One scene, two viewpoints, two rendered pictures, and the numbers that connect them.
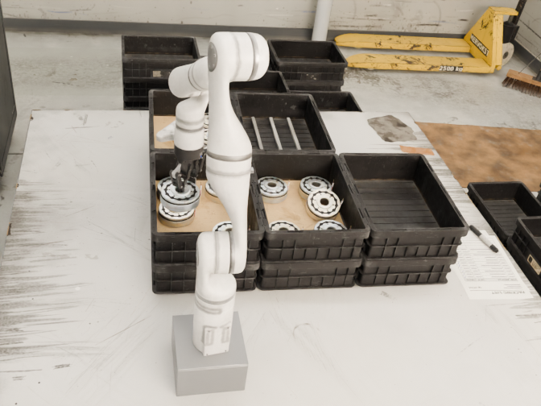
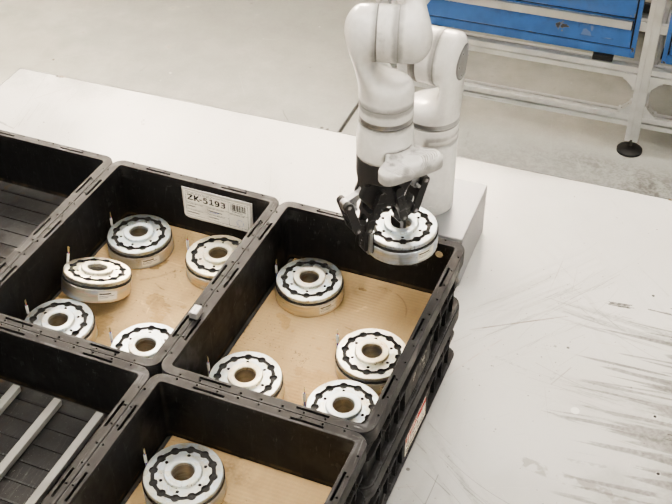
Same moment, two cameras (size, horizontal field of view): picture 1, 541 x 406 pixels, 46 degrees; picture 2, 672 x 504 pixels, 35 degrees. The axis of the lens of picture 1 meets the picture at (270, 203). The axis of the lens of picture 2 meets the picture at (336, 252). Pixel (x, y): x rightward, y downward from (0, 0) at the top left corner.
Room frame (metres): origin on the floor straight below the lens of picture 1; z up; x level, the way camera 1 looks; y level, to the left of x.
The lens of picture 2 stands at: (2.33, 0.88, 1.94)
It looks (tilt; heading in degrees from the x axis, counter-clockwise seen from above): 39 degrees down; 217
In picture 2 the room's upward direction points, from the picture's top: straight up
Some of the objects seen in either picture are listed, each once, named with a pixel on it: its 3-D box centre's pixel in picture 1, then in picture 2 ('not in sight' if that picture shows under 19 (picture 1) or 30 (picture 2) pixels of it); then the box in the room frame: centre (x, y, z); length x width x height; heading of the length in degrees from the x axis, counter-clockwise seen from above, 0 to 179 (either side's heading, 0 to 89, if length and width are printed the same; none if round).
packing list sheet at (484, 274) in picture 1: (481, 263); not in sight; (1.57, -0.71, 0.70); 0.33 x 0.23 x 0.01; 16
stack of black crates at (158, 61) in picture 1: (159, 85); not in sight; (3.09, 0.69, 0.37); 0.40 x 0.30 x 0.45; 106
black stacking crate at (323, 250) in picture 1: (302, 205); (139, 283); (1.52, -0.10, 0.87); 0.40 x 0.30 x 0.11; 14
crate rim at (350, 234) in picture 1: (304, 192); (134, 257); (1.52, -0.10, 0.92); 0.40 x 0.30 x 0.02; 14
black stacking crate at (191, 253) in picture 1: (202, 206); (322, 335); (1.45, 0.19, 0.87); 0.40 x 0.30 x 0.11; 14
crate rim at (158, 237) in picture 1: (203, 192); (322, 309); (1.45, 0.19, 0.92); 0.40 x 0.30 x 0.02; 14
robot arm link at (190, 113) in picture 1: (194, 97); (380, 63); (1.36, 0.22, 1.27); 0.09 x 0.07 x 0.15; 120
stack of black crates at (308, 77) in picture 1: (301, 88); not in sight; (3.31, -0.08, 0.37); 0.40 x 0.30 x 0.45; 106
